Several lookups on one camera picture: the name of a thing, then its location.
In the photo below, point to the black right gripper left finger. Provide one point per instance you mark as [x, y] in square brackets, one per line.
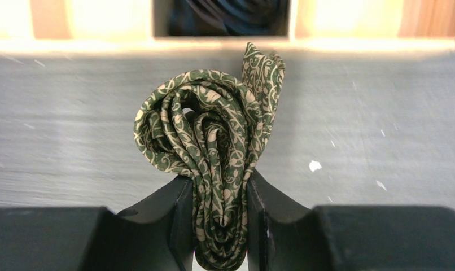
[153, 234]

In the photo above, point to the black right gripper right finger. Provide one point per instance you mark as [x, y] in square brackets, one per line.
[285, 235]

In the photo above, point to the green floral patterned tie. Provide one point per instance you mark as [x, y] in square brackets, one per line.
[213, 127]

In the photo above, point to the rolled dark navy tie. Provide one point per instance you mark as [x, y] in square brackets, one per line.
[228, 18]

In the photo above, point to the light wooden compartment tray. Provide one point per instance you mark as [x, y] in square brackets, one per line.
[38, 27]

